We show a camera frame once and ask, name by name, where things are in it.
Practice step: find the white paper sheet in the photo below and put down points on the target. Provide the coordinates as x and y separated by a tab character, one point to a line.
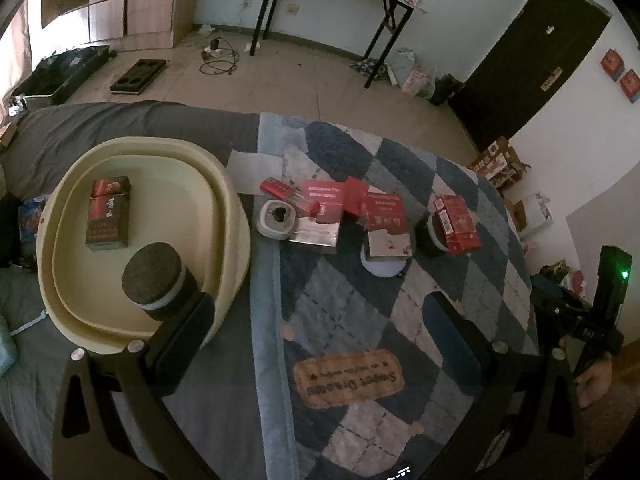
250	170

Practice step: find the black open suitcase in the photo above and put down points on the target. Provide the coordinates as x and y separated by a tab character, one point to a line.
55	77

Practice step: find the slim red lighter pack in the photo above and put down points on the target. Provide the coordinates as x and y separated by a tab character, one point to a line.
277	188

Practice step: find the plastic bags pile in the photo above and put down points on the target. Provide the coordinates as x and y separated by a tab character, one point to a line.
410	77

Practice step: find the white round foam pad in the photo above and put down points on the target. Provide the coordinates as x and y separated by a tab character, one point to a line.
382	267

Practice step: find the silver box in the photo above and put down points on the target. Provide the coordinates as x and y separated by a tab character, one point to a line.
315	237

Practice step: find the red wall decoration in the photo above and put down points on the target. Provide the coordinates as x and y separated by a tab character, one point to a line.
631	86
612	64

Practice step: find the black foam tray insert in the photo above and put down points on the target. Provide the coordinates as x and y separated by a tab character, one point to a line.
150	67

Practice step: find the person's right hand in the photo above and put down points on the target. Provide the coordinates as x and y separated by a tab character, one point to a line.
597	380

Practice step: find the wooden wardrobe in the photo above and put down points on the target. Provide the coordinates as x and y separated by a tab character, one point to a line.
140	10

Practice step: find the cream plastic basin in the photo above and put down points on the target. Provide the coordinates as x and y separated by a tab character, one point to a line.
75	280

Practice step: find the blue printed packet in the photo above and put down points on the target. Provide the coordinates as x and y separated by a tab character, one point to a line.
32	225

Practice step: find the white paper bag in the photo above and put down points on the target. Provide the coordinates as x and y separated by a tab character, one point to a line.
536	212

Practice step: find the pink striped curtain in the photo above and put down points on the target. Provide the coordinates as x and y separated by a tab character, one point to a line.
20	45

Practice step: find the round metal tin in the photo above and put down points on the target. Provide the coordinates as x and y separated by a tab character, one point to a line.
277	220

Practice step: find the gold white cigarette box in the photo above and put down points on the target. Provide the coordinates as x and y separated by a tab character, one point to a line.
390	245

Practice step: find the light blue power bank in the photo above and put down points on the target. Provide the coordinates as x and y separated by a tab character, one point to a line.
6	347

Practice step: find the black cloth bundle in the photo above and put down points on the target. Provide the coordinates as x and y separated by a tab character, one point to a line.
9	230

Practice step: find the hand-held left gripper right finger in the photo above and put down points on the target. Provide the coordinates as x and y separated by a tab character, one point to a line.
450	345

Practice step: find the red pack white flap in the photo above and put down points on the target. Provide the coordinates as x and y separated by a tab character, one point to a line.
385	212

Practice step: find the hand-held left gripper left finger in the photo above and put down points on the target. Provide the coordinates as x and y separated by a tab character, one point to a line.
192	322

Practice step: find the printed cardboard boxes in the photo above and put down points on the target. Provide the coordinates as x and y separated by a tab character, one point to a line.
495	160

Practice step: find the dark brown cigarette box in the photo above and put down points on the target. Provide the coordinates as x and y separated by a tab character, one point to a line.
107	215

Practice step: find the blue patchwork blanket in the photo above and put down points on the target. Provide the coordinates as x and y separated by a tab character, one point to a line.
350	310

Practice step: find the red cigarette box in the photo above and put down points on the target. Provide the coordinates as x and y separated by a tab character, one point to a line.
457	227

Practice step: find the dark door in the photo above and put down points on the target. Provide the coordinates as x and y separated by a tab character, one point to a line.
525	70

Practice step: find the black folding table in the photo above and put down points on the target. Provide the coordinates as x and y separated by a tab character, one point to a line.
263	10

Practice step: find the black foam cylinder white band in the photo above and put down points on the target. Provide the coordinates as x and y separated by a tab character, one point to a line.
152	275
429	237

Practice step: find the long red white carton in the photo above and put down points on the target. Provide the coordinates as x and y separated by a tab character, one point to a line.
322	197

